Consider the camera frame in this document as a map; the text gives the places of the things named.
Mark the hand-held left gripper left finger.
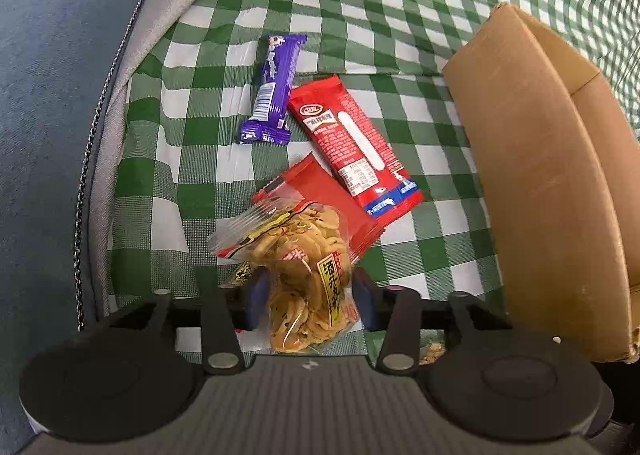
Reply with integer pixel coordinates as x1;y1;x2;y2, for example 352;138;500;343
95;266;269;376

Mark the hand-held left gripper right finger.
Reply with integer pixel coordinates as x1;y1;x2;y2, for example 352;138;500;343
352;270;516;376

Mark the clear bag of yellow crisps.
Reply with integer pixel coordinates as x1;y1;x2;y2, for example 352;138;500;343
206;202;361;356

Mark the plain red snack packet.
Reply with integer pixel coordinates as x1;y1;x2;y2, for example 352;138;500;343
251;152;388;267

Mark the red white-striped wafer packet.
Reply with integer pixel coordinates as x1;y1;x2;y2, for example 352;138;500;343
288;75;424;222

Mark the cardboard box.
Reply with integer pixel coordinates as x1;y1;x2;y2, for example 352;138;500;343
442;2;640;363

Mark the purple chocolate bar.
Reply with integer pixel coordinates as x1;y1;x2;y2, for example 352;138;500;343
238;33;308;146

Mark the blue sofa cushion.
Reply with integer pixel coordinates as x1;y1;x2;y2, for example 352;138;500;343
0;0;166;441

